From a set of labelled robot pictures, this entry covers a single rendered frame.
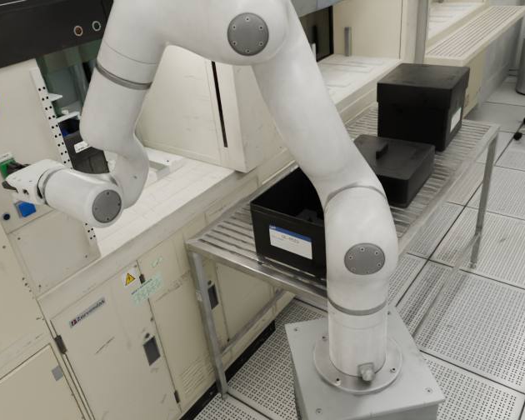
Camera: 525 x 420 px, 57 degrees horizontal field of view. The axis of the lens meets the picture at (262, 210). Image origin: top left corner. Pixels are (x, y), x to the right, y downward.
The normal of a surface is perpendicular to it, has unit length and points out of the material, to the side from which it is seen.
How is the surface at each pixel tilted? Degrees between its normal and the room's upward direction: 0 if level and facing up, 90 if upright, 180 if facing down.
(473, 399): 0
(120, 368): 90
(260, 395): 0
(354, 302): 93
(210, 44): 97
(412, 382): 0
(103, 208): 90
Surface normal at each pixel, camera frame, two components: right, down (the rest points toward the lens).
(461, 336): -0.10, -0.85
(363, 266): -0.11, 0.61
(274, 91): -0.73, -0.05
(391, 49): -0.60, 0.47
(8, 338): 0.80, 0.25
